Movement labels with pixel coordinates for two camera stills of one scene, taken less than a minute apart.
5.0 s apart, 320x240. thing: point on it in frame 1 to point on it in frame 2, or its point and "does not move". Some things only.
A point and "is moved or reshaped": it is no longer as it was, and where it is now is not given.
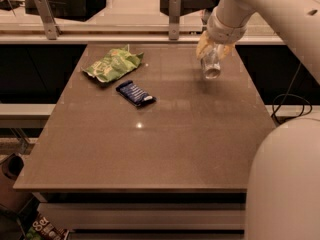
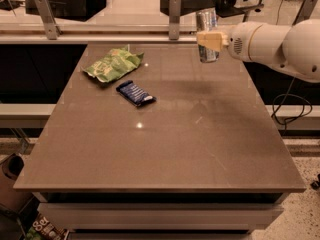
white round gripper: (224, 30) to (239, 42)
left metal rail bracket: (51, 27) does not move
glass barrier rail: (120, 33) does not move
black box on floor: (77, 2) does not move
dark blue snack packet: (135, 94) does not move
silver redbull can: (211, 64) is moved or reshaped
